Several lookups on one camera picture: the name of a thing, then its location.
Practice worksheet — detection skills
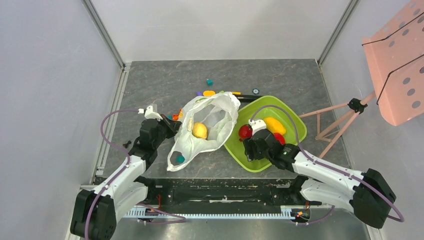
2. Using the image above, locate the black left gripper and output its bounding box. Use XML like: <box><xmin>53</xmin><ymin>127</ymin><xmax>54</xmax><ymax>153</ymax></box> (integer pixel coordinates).
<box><xmin>153</xmin><ymin>113</ymin><xmax>182</xmax><ymax>149</ymax></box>

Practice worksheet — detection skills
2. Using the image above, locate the red fake apple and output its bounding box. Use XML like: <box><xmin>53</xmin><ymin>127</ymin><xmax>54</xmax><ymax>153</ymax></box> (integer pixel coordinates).
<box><xmin>238</xmin><ymin>124</ymin><xmax>253</xmax><ymax>142</ymax></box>

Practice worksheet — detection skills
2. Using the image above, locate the yellow fake lemon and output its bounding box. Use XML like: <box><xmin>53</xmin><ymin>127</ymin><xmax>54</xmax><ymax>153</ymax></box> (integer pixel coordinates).
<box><xmin>263</xmin><ymin>116</ymin><xmax>287</xmax><ymax>136</ymax></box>

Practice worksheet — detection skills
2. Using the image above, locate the yellow fake pear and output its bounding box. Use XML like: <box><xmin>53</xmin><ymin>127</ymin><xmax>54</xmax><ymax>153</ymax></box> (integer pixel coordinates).
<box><xmin>192</xmin><ymin>122</ymin><xmax>208</xmax><ymax>140</ymax></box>

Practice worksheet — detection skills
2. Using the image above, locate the white plastic bag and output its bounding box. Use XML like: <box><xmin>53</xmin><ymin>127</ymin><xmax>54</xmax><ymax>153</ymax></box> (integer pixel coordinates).
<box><xmin>167</xmin><ymin>92</ymin><xmax>241</xmax><ymax>172</ymax></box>

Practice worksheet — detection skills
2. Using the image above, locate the red yellow fake peach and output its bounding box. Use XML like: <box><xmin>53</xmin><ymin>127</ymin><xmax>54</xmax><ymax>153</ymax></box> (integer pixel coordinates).
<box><xmin>273</xmin><ymin>132</ymin><xmax>286</xmax><ymax>145</ymax></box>

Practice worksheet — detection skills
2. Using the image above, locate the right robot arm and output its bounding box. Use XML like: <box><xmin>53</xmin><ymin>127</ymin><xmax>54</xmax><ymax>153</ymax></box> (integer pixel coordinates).
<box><xmin>242</xmin><ymin>129</ymin><xmax>396</xmax><ymax>229</ymax></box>

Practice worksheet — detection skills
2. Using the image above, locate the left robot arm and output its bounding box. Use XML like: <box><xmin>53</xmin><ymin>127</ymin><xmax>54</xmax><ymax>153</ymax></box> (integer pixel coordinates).
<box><xmin>70</xmin><ymin>115</ymin><xmax>182</xmax><ymax>240</ymax></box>

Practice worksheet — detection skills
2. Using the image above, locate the orange small toy piece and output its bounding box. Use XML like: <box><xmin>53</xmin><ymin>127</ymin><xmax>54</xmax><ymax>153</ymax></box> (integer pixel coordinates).
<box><xmin>172</xmin><ymin>109</ymin><xmax>184</xmax><ymax>121</ymax></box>

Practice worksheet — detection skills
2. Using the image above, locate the green plastic tray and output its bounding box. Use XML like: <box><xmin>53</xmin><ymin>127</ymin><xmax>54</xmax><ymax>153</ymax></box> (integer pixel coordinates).
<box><xmin>224</xmin><ymin>95</ymin><xmax>308</xmax><ymax>173</ymax></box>

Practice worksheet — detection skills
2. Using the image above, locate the teal block near base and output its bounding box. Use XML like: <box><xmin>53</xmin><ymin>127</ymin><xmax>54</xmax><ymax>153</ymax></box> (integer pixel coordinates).
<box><xmin>176</xmin><ymin>155</ymin><xmax>185</xmax><ymax>165</ymax></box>

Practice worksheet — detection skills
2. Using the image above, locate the black marker pen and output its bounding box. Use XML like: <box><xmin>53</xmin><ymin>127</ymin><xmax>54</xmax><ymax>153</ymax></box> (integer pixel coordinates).
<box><xmin>234</xmin><ymin>94</ymin><xmax>262</xmax><ymax>103</ymax></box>

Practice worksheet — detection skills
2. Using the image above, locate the yellow oval toy piece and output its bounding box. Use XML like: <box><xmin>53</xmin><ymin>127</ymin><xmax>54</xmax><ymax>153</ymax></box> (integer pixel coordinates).
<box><xmin>202</xmin><ymin>90</ymin><xmax>216</xmax><ymax>97</ymax></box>

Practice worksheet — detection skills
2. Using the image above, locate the blue poker chip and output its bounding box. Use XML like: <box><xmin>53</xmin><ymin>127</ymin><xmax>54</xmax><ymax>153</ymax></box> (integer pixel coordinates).
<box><xmin>252</xmin><ymin>88</ymin><xmax>260</xmax><ymax>95</ymax></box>

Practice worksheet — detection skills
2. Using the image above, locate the teal cube block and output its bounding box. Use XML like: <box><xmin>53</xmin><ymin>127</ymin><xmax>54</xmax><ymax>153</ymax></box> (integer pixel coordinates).
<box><xmin>206</xmin><ymin>79</ymin><xmax>214</xmax><ymax>86</ymax></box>

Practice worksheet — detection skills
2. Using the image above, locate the pink music stand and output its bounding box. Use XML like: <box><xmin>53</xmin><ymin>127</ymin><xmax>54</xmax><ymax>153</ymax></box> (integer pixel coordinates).
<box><xmin>317</xmin><ymin>0</ymin><xmax>424</xmax><ymax>169</ymax></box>

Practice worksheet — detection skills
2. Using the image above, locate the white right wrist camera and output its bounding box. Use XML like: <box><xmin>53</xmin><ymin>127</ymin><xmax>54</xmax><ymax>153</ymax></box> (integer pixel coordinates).
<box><xmin>248</xmin><ymin>119</ymin><xmax>267</xmax><ymax>135</ymax></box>

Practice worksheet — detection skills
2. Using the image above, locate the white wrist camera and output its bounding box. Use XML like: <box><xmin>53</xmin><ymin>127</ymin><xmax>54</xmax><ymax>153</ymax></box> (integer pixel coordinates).
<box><xmin>248</xmin><ymin>119</ymin><xmax>267</xmax><ymax>135</ymax></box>
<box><xmin>137</xmin><ymin>105</ymin><xmax>163</xmax><ymax>121</ymax></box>

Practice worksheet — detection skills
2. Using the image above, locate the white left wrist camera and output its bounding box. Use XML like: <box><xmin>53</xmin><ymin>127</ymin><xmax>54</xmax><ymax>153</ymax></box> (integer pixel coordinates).
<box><xmin>137</xmin><ymin>105</ymin><xmax>163</xmax><ymax>121</ymax></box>

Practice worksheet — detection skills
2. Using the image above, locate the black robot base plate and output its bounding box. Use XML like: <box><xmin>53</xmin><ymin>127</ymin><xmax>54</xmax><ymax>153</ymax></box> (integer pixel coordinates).
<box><xmin>135</xmin><ymin>176</ymin><xmax>321</xmax><ymax>206</ymax></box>

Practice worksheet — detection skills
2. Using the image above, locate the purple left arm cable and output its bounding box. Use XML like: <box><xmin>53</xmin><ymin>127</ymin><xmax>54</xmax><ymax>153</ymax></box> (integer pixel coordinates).
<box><xmin>84</xmin><ymin>109</ymin><xmax>147</xmax><ymax>240</ymax></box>

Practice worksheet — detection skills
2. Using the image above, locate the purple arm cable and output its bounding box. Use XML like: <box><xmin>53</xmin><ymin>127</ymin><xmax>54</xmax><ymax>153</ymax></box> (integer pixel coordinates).
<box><xmin>84</xmin><ymin>109</ymin><xmax>147</xmax><ymax>240</ymax></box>
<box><xmin>249</xmin><ymin>104</ymin><xmax>406</xmax><ymax>223</ymax></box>

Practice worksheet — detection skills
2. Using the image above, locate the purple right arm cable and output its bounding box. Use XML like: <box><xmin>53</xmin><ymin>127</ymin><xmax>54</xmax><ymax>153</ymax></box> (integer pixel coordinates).
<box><xmin>249</xmin><ymin>104</ymin><xmax>406</xmax><ymax>223</ymax></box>

